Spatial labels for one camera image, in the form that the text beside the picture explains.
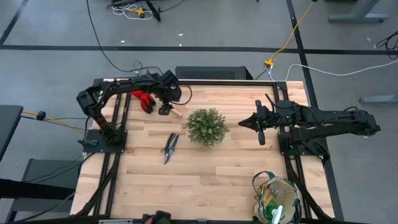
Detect green spray bottle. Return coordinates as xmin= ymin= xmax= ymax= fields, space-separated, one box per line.
xmin=263 ymin=201 xmax=284 ymax=224

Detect green plant in black pot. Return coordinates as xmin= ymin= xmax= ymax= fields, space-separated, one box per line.
xmin=185 ymin=107 xmax=231 ymax=148

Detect black aluminium table frame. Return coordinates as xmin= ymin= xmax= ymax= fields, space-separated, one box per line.
xmin=70 ymin=78 xmax=336 ymax=224

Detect yellow power cable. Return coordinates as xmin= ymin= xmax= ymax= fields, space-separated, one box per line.
xmin=263 ymin=0 xmax=318 ymax=68
xmin=21 ymin=110 xmax=86 ymax=134
xmin=124 ymin=6 xmax=145 ymax=17

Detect beige green gardening bag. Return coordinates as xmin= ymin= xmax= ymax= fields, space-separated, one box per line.
xmin=251 ymin=170 xmax=301 ymax=224

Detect white floor cable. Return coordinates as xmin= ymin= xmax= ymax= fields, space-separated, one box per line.
xmin=267 ymin=58 xmax=398 ymax=82

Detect black stand leg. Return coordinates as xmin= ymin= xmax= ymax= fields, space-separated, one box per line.
xmin=144 ymin=0 xmax=162 ymax=23

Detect white cable bundle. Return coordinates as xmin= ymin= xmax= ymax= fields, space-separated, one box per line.
xmin=111 ymin=3 xmax=154 ymax=21

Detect dark grey side stand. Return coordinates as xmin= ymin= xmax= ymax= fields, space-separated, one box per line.
xmin=0 ymin=157 xmax=82 ymax=223

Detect black power cable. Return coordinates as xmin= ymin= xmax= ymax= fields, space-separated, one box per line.
xmin=85 ymin=0 xmax=164 ymax=75

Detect black computer case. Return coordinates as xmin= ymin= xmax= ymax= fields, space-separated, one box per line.
xmin=174 ymin=65 xmax=254 ymax=81

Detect red black gardening glove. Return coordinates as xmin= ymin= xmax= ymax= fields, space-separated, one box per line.
xmin=129 ymin=90 xmax=157 ymax=114

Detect grey desk foot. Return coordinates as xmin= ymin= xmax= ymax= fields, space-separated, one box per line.
xmin=358 ymin=94 xmax=398 ymax=105

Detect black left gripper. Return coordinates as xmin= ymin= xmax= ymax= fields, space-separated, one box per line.
xmin=154 ymin=70 xmax=183 ymax=116

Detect green pruning shears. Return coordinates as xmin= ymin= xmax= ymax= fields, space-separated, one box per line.
xmin=160 ymin=132 xmax=180 ymax=166

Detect grey desk leg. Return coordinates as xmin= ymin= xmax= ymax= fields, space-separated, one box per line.
xmin=328 ymin=0 xmax=389 ymax=24

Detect silver aluminium bracket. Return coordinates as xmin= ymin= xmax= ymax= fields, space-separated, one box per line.
xmin=98 ymin=218 xmax=134 ymax=224

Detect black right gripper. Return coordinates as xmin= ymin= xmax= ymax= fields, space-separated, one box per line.
xmin=238 ymin=99 xmax=282 ymax=146

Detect black side panel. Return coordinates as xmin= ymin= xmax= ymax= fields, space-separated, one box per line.
xmin=92 ymin=77 xmax=107 ymax=94

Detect black cable coil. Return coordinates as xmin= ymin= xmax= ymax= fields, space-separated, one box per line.
xmin=374 ymin=30 xmax=398 ymax=60

